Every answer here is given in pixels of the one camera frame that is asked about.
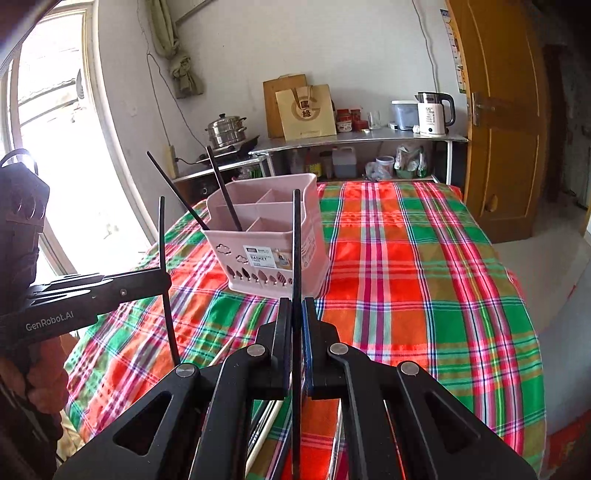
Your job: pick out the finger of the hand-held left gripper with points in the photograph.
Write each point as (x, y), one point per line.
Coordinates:
(134, 286)

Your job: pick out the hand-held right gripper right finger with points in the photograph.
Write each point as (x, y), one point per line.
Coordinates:
(307, 355)

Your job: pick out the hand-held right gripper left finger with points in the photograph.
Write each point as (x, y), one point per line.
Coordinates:
(287, 350)

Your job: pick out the black chopstick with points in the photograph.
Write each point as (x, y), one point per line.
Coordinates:
(221, 184)
(178, 189)
(297, 240)
(162, 230)

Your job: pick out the pink utensil basket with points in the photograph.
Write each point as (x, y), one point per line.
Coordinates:
(217, 251)

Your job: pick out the person's left hand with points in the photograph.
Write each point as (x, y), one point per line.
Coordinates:
(46, 369)

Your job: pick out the window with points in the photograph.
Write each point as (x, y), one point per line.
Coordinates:
(55, 115)

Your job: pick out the metal stove stand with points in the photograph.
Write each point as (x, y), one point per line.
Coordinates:
(203, 187)

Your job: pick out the plaid tablecloth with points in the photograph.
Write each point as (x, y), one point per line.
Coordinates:
(415, 277)

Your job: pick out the black induction cooker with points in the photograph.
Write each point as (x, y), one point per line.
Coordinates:
(233, 151)

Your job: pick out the steel steamer pot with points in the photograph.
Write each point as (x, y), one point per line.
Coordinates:
(226, 131)

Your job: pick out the red yellow bottle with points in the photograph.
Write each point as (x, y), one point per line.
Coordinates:
(313, 166)

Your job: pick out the dark bottle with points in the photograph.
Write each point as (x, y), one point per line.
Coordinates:
(327, 167)

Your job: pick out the clear plastic bag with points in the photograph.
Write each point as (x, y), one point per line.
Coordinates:
(373, 171)

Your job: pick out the grey plastic jug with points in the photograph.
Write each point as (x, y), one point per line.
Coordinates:
(344, 164)

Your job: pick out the white cup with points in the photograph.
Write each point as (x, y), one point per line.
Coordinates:
(384, 166)

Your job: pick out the green bowl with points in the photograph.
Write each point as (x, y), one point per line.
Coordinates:
(406, 174)

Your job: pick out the metal shelf table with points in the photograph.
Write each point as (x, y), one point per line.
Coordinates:
(323, 137)

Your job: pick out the beige hanging cloth bag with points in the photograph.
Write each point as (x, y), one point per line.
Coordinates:
(184, 74)

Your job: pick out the filled plastic bag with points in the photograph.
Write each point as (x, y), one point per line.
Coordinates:
(411, 157)

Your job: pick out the wooden cutting board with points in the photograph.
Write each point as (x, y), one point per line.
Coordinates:
(271, 106)

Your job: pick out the tan paper bag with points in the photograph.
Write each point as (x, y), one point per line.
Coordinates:
(304, 115)

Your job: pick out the red lid jar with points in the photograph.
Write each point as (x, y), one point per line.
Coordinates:
(343, 121)
(356, 119)

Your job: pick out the clear drinking glass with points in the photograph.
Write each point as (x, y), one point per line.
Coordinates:
(374, 121)

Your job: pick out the blue white plastic container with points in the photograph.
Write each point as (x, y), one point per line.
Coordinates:
(404, 116)

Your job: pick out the white electric kettle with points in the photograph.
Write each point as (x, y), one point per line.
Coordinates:
(431, 117)

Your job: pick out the wooden door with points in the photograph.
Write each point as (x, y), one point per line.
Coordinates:
(498, 138)

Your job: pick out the wall socket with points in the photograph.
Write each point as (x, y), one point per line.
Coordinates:
(171, 161)

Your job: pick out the wall poster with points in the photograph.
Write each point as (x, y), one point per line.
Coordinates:
(456, 50)

